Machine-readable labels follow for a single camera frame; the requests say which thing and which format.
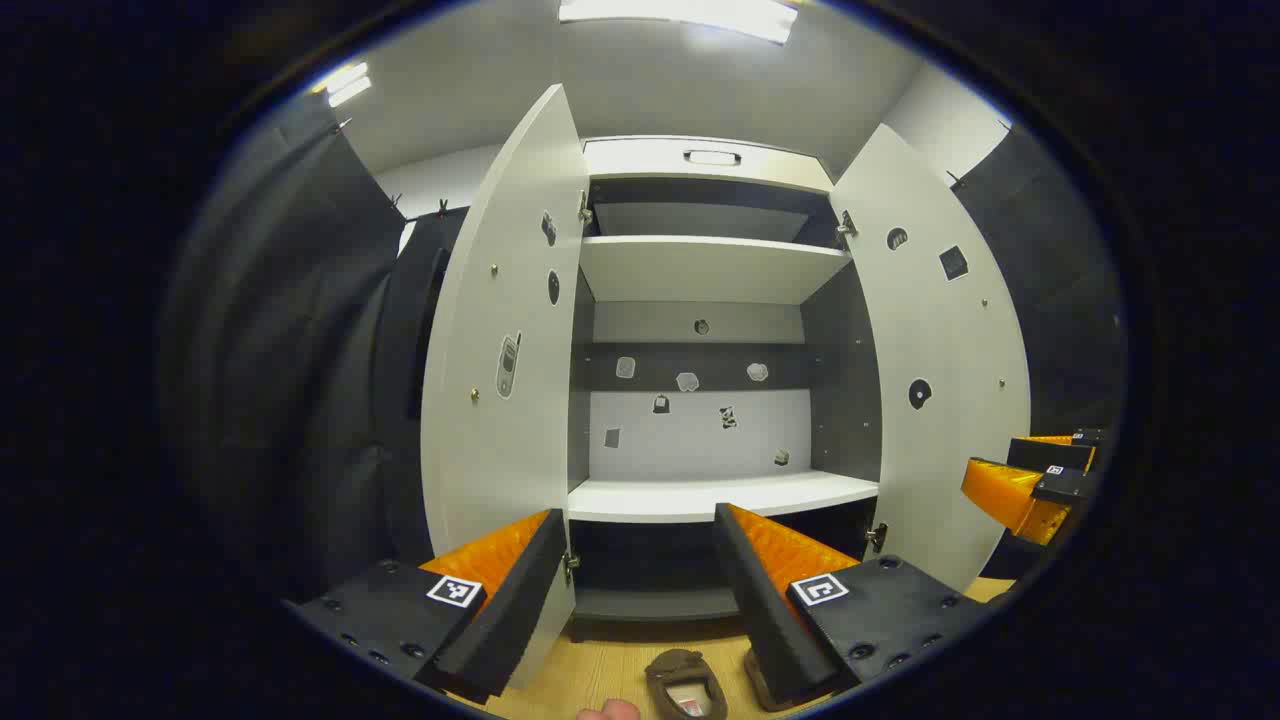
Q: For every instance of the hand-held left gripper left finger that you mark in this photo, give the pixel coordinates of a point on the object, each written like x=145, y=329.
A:
x=510, y=620

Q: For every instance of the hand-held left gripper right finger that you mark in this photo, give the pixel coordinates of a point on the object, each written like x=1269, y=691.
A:
x=765, y=620

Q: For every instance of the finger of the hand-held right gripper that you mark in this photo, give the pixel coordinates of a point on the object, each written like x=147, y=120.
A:
x=1045, y=453
x=1065, y=488

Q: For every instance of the brown fluffy shoe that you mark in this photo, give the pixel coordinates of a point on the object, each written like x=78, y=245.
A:
x=668, y=668
x=755, y=690

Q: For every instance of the white shoe cabinet door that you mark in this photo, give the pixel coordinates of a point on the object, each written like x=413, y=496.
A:
x=500, y=300
x=930, y=330

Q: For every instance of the white cabinet drawer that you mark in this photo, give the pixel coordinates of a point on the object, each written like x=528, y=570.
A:
x=640, y=160

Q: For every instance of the black backdrop cloth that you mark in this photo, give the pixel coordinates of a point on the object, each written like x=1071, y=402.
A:
x=300, y=300

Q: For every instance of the small ceiling light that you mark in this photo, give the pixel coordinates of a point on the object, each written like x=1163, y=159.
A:
x=345, y=85

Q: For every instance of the large ceiling light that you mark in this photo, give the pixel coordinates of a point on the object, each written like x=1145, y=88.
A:
x=680, y=15

